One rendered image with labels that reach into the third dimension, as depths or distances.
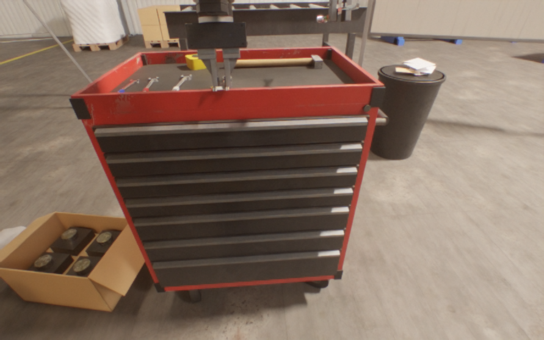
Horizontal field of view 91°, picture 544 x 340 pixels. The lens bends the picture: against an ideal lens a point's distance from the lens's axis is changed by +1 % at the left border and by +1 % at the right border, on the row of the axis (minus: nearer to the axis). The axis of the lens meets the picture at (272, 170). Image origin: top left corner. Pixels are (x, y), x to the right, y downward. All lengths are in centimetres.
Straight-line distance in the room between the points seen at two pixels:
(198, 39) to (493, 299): 153
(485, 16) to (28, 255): 333
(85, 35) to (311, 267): 683
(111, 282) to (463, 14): 297
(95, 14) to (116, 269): 629
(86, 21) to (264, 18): 447
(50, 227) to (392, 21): 285
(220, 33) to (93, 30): 662
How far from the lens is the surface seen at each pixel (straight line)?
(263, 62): 99
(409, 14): 288
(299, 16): 372
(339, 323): 129
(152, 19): 684
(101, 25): 720
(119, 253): 135
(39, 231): 166
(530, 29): 307
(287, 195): 78
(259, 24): 366
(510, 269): 179
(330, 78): 88
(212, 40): 66
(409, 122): 214
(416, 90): 204
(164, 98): 69
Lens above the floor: 115
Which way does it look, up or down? 35 degrees down
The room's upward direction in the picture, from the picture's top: 1 degrees counter-clockwise
